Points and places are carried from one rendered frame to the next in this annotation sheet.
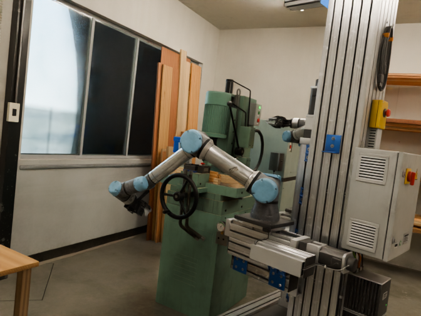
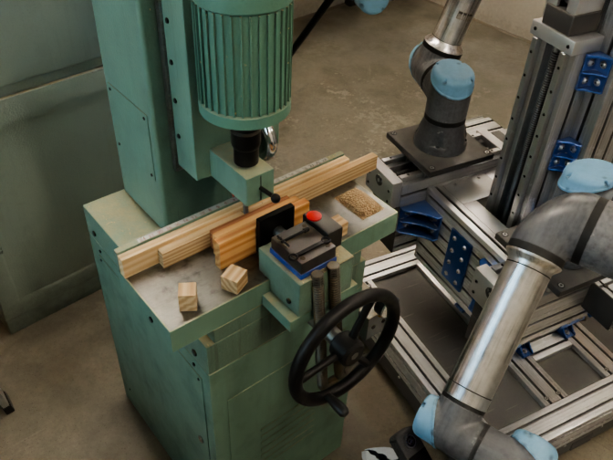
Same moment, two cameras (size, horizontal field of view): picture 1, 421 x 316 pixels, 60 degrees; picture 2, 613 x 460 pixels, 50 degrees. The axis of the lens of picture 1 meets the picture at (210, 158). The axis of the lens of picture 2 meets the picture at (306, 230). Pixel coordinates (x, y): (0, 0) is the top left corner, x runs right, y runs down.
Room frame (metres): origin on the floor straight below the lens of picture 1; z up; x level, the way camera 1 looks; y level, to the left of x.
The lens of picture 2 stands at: (2.06, 1.00, 1.84)
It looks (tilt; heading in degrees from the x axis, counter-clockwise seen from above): 41 degrees down; 288
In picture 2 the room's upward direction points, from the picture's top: 3 degrees clockwise
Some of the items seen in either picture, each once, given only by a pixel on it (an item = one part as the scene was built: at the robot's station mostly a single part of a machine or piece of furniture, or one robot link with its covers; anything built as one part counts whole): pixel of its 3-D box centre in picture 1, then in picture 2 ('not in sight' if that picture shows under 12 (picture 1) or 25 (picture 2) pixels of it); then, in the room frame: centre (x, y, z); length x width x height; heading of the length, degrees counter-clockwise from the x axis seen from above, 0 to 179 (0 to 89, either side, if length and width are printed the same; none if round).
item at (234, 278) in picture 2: not in sight; (233, 278); (2.48, 0.17, 0.92); 0.04 x 0.04 x 0.03; 84
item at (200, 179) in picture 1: (194, 179); (305, 267); (2.37, 0.09, 0.92); 0.15 x 0.13 x 0.09; 59
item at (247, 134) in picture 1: (247, 137); not in sight; (2.64, -0.25, 1.23); 0.09 x 0.08 x 0.15; 149
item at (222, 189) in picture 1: (200, 184); (279, 260); (2.44, 0.04, 0.87); 0.61 x 0.30 x 0.06; 59
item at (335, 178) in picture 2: (219, 179); (278, 204); (2.49, -0.08, 0.92); 0.60 x 0.02 x 0.04; 59
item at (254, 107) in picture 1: (254, 114); not in sight; (2.74, -0.29, 1.40); 0.10 x 0.06 x 0.16; 149
